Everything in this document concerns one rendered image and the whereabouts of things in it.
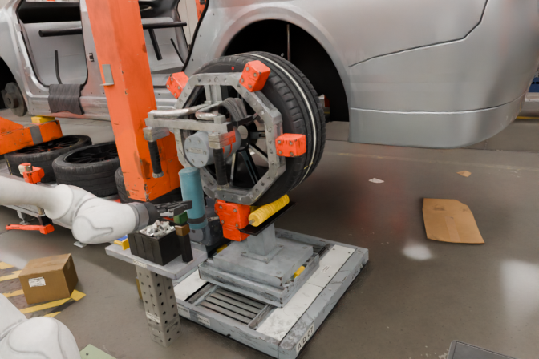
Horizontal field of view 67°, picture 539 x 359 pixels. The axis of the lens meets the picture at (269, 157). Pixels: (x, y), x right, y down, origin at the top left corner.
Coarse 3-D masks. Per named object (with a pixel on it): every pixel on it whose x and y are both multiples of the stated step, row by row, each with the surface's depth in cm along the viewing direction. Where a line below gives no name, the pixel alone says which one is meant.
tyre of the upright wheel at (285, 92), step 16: (208, 64) 170; (224, 64) 165; (240, 64) 160; (272, 64) 164; (288, 64) 170; (272, 80) 155; (288, 80) 160; (304, 80) 168; (272, 96) 156; (288, 96) 154; (288, 112) 154; (304, 112) 159; (320, 112) 168; (288, 128) 156; (304, 128) 158; (320, 128) 168; (320, 144) 171; (288, 160) 161; (304, 160) 162; (288, 176) 164; (272, 192) 171
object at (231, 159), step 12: (204, 96) 181; (240, 96) 168; (204, 120) 191; (192, 132) 187; (252, 132) 170; (264, 132) 166; (252, 144) 173; (228, 156) 200; (240, 156) 204; (264, 156) 170; (228, 168) 194; (240, 168) 197; (252, 168) 176; (228, 180) 186; (240, 180) 188; (252, 180) 187
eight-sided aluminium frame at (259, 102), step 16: (192, 80) 165; (208, 80) 162; (224, 80) 156; (192, 96) 174; (256, 96) 152; (272, 112) 151; (176, 128) 180; (272, 128) 150; (176, 144) 183; (272, 144) 153; (272, 160) 155; (208, 176) 184; (272, 176) 157; (208, 192) 181; (224, 192) 175; (240, 192) 176; (256, 192) 165
